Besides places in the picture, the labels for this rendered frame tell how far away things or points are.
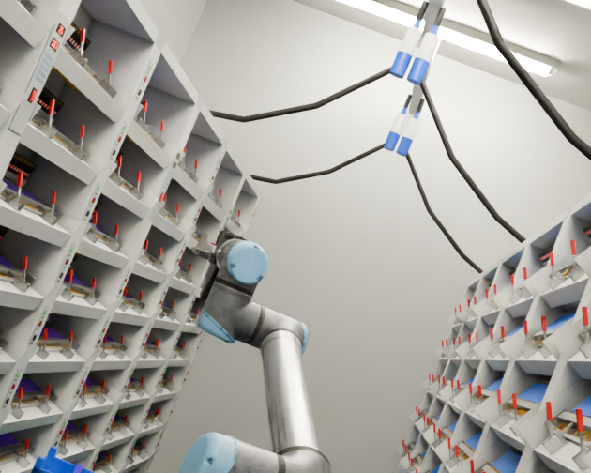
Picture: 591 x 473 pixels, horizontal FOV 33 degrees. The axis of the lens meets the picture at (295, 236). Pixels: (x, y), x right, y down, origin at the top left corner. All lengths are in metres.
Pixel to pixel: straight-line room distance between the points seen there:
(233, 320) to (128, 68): 1.06
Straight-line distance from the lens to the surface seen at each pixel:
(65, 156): 2.63
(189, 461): 1.69
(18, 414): 3.19
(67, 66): 2.45
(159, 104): 3.65
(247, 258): 2.12
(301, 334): 2.18
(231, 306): 2.13
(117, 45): 2.99
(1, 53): 2.30
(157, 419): 5.52
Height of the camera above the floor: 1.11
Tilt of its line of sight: 5 degrees up
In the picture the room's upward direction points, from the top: 22 degrees clockwise
